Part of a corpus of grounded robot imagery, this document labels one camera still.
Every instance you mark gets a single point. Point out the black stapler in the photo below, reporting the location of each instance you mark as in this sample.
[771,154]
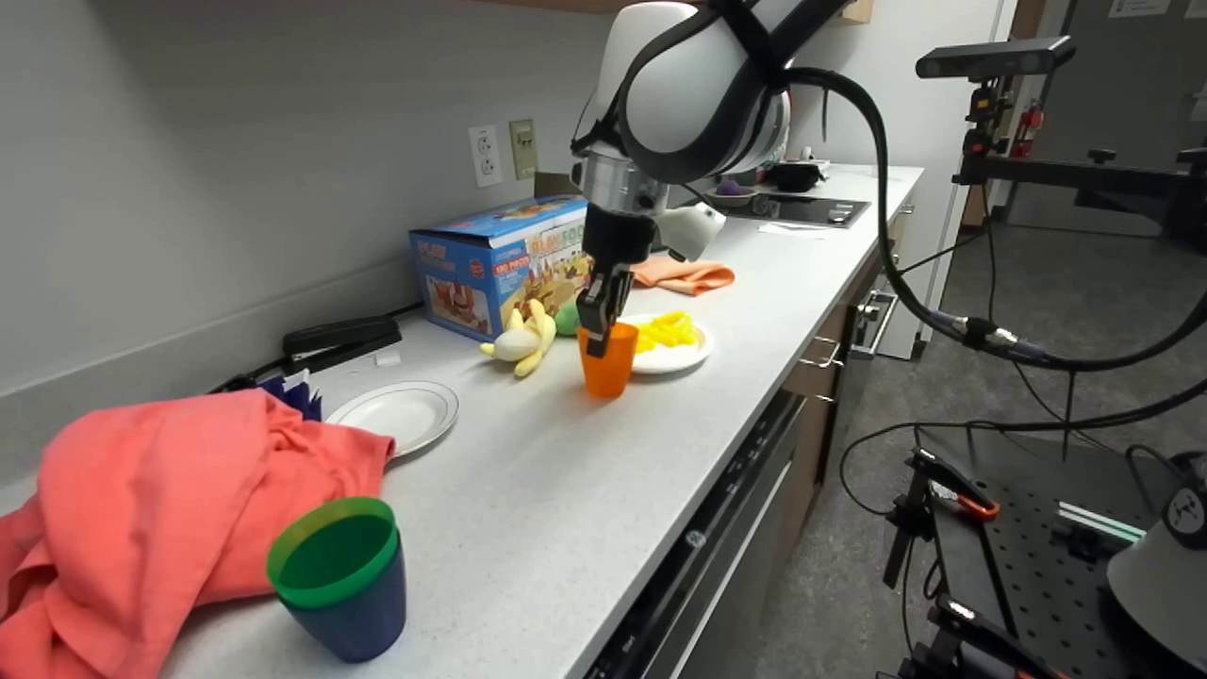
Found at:
[340,335]

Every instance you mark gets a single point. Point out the green toy ball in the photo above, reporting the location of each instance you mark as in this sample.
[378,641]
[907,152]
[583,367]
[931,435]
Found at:
[569,321]

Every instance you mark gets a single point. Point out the blue snack box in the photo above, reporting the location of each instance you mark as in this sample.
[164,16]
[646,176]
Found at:
[464,275]

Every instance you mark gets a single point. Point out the green plastic cup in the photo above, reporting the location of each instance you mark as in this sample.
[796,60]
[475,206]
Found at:
[335,552]

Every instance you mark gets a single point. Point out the black camera stand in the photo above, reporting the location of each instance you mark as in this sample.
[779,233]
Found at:
[1068,176]

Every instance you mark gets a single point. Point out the black bowl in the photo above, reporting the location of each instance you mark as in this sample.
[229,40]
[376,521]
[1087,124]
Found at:
[796,176]

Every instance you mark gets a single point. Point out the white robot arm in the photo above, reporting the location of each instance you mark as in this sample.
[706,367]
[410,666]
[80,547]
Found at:
[693,89]

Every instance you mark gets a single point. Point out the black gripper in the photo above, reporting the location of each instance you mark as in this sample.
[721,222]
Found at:
[622,238]

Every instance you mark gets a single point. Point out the wooden wall cabinet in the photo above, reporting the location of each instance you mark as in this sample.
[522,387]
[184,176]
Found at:
[859,8]

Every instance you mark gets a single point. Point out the beige light switch plate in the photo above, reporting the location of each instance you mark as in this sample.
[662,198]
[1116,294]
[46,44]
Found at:
[522,149]

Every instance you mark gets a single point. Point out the white paper plate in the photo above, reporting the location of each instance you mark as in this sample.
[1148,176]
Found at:
[403,416]
[684,359]

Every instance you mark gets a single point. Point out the grey round base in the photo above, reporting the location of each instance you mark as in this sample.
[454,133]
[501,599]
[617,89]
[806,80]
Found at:
[1170,603]

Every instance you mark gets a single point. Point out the yellow chips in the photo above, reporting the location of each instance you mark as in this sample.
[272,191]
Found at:
[667,329]

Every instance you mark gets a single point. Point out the orange dish cloth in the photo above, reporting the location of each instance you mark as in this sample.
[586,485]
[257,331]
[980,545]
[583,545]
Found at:
[693,271]

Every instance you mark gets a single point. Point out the orange plastic cup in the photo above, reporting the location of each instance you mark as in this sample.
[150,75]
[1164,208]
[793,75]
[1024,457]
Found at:
[614,376]

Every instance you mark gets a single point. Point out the green and white pens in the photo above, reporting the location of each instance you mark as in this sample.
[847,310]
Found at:
[1099,521]

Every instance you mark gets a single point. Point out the black breadboard table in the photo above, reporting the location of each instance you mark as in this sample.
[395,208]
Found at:
[1042,591]

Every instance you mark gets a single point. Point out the black clamp with orange tip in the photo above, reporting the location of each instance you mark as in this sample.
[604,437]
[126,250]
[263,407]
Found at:
[936,485]

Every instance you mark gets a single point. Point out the white wall outlet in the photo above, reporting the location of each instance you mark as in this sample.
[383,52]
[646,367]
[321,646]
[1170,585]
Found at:
[485,154]

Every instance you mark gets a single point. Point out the banana peel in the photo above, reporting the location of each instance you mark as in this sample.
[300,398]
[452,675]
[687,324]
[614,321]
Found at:
[522,340]

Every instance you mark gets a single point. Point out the dark countertop sink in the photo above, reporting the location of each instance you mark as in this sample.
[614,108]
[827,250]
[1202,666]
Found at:
[811,208]

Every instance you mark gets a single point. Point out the dark blue small holder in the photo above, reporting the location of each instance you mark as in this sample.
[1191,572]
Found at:
[300,398]

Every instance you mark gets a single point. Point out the black clamp mount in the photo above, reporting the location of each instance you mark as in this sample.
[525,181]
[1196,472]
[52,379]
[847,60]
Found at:
[966,636]

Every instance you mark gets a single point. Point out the dark blue plastic cup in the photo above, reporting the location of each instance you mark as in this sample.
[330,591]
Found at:
[360,624]

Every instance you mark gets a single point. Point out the black round device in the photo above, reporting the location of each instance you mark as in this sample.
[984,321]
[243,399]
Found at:
[1186,504]

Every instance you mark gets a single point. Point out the coral red cloth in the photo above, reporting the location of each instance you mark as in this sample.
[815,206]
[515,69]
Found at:
[153,504]

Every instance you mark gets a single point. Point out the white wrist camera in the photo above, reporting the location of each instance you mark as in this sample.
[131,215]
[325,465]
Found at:
[693,231]

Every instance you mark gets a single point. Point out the wooden base cabinet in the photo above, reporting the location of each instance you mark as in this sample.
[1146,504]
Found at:
[815,427]

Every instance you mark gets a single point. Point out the black camera bar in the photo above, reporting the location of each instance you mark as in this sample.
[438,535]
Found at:
[993,57]

